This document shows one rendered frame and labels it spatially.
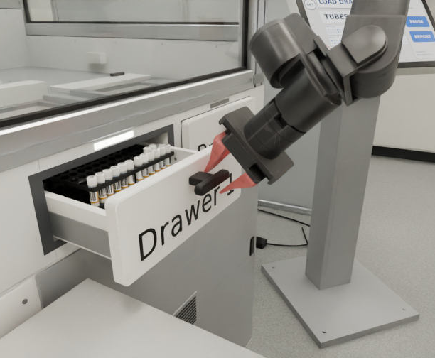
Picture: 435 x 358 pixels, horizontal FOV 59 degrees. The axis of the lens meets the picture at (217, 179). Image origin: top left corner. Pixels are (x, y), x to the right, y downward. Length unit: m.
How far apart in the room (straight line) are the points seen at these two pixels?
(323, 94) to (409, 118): 3.06
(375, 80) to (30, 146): 0.40
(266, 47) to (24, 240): 0.37
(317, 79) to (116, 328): 0.37
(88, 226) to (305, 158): 1.90
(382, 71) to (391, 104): 3.03
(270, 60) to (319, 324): 1.27
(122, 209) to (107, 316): 0.16
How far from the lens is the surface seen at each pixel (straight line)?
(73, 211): 0.51
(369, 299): 1.77
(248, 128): 0.47
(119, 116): 0.60
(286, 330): 1.60
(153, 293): 0.79
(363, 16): 0.46
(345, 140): 1.46
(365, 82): 0.45
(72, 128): 0.55
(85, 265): 0.62
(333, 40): 1.30
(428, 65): 1.47
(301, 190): 2.37
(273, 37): 0.47
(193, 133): 0.73
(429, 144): 3.54
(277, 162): 0.49
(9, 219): 0.51
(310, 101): 0.43
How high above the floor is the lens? 1.10
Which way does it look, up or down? 23 degrees down
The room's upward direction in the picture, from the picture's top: straight up
